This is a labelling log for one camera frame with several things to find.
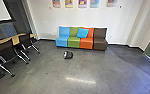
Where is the black plastic trash bag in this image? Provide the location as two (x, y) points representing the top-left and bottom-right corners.
(63, 50), (75, 60)

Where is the dark open doorway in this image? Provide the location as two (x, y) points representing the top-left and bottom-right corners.
(3, 0), (34, 36)

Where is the green sofa seat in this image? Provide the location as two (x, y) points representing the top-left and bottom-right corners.
(67, 26), (83, 49)

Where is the blue sofa seat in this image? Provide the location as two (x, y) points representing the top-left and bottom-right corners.
(55, 26), (71, 48)

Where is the blue square cushion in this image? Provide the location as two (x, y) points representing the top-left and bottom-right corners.
(76, 28), (90, 39)

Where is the brown sofa seat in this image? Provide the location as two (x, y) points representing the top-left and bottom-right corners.
(92, 27), (109, 52)

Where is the long wooden table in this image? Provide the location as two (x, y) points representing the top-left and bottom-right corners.
(0, 33), (37, 56)

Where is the white wall power outlet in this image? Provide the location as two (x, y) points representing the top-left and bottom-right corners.
(109, 34), (115, 39)

